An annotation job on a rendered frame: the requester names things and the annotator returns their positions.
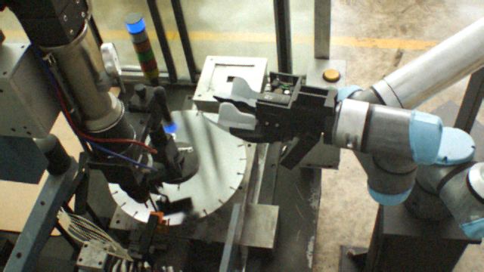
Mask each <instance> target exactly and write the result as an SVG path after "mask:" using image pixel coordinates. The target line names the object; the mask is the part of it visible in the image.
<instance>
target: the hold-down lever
mask: <svg viewBox="0 0 484 272"><path fill-rule="evenodd" d="M154 96H155V98H156V101H157V104H159V105H160V107H161V110H162V112H163V115H164V119H165V121H166V122H169V121H171V116H170V113H169V109H168V107H167V105H166V102H167V97H166V92H165V90H164V89H163V87H162V86H157V87H156V88H155V89H154Z"/></svg>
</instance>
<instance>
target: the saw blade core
mask: <svg viewBox="0 0 484 272"><path fill-rule="evenodd" d="M169 113H170V116H171V121H169V122H166V121H165V119H164V117H163V121H162V124H163V127H164V130H165V133H167V134H175V142H176V141H182V142H186V143H189V144H191V145H193V147H194V148H195V149H196V150H197V153H198V156H199V165H198V167H197V169H196V171H195V172H194V173H193V174H192V176H190V177H189V178H188V179H185V180H183V181H179V182H163V188H162V190H161V191H160V195H159V196H157V195H154V193H150V196H151V198H152V200H153V202H154V205H155V206H156V208H157V211H158V212H163V213H164V216H163V220H162V223H161V224H160V223H158V225H168V223H169V225H176V224H184V223H187V222H188V220H189V222H191V221H195V220H197V219H200V218H202V217H205V216H206V213H207V214H210V213H212V212H214V211H215V210H217V209H218V208H220V207H221V206H222V205H223V204H225V203H226V202H227V200H229V199H230V198H231V196H232V195H233V194H234V192H235V190H236V189H237V188H238V186H239V184H240V182H241V181H242V179H243V177H244V176H243V175H244V173H245V169H246V164H247V161H246V160H241V161H240V159H247V154H246V149H245V146H244V142H243V140H242V139H240V138H236V137H235V136H232V135H231V134H229V133H227V132H226V131H224V130H222V129H220V128H219V127H217V126H214V125H213V124H212V123H211V122H209V121H208V120H207V119H206V118H205V117H204V115H203V113H205V112H203V111H199V112H198V111H196V110H183V115H182V110H179V111H173V112H169ZM197 113H198V115H197ZM238 146H242V147H238ZM237 174H239V175H237ZM108 185H109V187H110V192H111V193H112V196H113V198H114V199H115V201H116V203H117V204H118V205H119V207H121V206H122V207H121V209H122V210H123V211H124V212H125V213H126V214H128V215H130V216H132V217H134V218H136V219H138V220H140V221H142V222H144V223H147V220H148V217H149V214H150V211H155V210H154V207H153V206H152V204H151V202H150V199H149V200H148V201H147V205H148V207H149V208H148V209H147V208H146V206H145V204H138V203H136V202H135V201H134V199H132V198H130V197H129V196H128V195H127V193H126V192H124V191H122V190H121V189H120V187H119V185H118V184H110V183H108ZM230 187H232V188H233V189H234V190H233V189H230ZM116 192H118V193H116ZM219 199H220V200H221V202H222V203H223V204H221V203H220V202H219ZM124 203H126V204H125V205H124V206H123V204H124ZM203 210H206V213H205V212H204V211H203ZM136 212H138V213H137V214H136ZM135 214H136V215H135ZM187 216H188V220H187V218H186V217H187ZM169 219H170V221H168V220H169Z"/></svg>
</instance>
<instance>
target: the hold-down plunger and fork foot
mask: <svg viewBox="0 0 484 272"><path fill-rule="evenodd" d="M163 166H164V167H162V168H157V169H158V172H151V173H147V174H148V181H147V182H149V183H150V192H151V193H154V195H157V196H159V195H160V192H159V190H158V188H157V186H156V184H157V185H160V186H161V187H162V188H163V182H166V181H172V180H175V179H179V178H182V169H181V166H180V164H179V163H178V164H175V163H174V161H173V160H172V162H170V164H169V165H164V164H163Z"/></svg>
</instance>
